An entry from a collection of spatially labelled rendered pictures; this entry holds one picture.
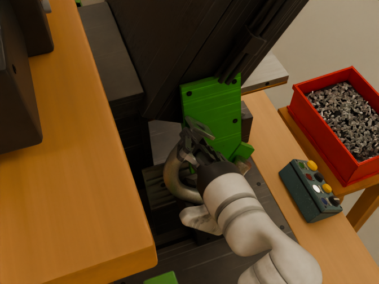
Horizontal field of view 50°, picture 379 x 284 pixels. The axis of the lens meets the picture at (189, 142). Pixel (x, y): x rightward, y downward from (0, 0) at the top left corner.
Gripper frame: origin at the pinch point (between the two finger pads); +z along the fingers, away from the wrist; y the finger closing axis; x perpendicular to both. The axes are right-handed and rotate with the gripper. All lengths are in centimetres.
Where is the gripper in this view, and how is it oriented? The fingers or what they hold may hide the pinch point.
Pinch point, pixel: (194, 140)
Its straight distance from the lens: 73.9
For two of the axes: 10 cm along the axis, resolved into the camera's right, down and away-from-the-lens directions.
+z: -3.4, -5.8, 7.4
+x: -6.0, 7.4, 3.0
